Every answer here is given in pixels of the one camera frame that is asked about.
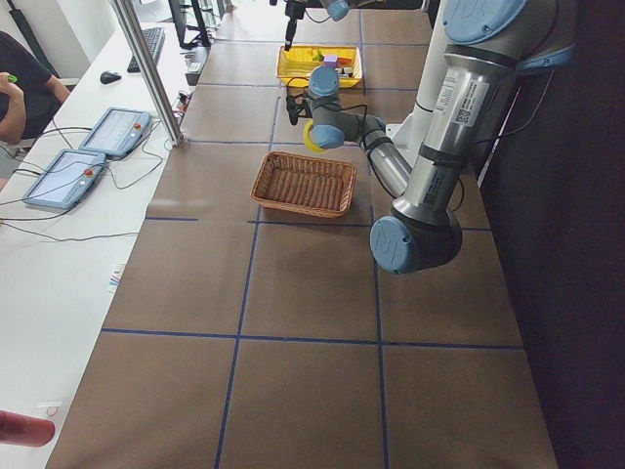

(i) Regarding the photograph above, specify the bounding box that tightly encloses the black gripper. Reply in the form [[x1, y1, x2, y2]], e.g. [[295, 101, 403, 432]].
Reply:
[[284, 0, 306, 52]]

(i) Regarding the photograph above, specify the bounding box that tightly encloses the yellow tape roll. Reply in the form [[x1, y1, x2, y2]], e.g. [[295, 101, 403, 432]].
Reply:
[[303, 120, 325, 153]]

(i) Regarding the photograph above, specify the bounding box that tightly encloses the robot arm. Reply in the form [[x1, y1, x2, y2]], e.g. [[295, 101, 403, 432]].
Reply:
[[284, 0, 372, 52], [306, 1, 578, 274]]

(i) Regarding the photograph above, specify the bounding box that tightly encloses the yellow woven plastic basket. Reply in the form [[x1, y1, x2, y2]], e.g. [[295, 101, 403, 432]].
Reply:
[[275, 45, 362, 88]]

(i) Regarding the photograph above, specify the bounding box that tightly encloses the brown wicker basket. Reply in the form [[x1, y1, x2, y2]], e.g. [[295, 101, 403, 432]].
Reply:
[[250, 151, 357, 219]]

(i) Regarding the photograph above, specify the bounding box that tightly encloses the purple foam cube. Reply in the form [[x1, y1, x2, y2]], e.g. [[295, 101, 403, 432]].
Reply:
[[322, 54, 339, 69]]

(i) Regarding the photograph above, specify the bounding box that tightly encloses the black keyboard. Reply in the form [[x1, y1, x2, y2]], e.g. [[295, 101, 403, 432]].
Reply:
[[127, 26, 166, 74]]

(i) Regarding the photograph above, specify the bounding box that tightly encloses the black computer mouse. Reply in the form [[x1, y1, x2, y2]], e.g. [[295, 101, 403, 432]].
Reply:
[[100, 70, 122, 85]]

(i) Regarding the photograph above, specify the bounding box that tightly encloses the far teach pendant tablet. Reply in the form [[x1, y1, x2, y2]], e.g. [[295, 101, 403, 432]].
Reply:
[[79, 107, 150, 158]]

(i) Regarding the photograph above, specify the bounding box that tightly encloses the teach pendant tablet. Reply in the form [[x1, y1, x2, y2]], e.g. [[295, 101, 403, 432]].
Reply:
[[22, 149, 106, 210], [79, 107, 150, 158]]

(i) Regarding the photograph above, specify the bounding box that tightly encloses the near teach pendant tablet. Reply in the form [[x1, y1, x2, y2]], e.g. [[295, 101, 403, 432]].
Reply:
[[22, 149, 106, 210]]

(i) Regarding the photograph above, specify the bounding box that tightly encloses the seated person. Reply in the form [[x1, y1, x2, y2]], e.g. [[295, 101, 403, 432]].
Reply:
[[1, 31, 70, 145]]

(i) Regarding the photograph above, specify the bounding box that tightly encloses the red cylinder bottle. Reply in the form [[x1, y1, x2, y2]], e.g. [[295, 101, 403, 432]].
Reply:
[[0, 410, 56, 448]]

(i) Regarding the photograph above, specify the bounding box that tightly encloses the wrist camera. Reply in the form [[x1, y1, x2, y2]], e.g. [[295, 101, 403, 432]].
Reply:
[[286, 95, 312, 126]]

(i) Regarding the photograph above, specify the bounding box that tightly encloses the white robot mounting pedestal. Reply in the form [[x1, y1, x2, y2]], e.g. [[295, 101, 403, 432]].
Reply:
[[387, 0, 450, 153]]

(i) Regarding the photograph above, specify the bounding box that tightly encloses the aluminium frame post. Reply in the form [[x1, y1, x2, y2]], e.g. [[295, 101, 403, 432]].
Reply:
[[110, 0, 184, 147]]

